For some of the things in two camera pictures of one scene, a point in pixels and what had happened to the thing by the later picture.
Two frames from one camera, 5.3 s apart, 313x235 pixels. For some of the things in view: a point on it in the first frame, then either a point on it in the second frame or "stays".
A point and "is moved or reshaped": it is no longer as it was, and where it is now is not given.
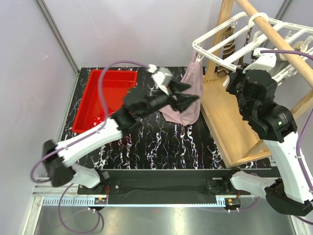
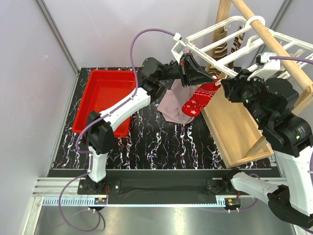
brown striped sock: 228,49 to 219,52
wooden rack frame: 227,117 stays
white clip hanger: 293,31 is moved or reshaped
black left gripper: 182,100 to 191,73
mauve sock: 192,75 is moved or reshaped
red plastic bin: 115,86 stays
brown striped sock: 248,36 to 236,44
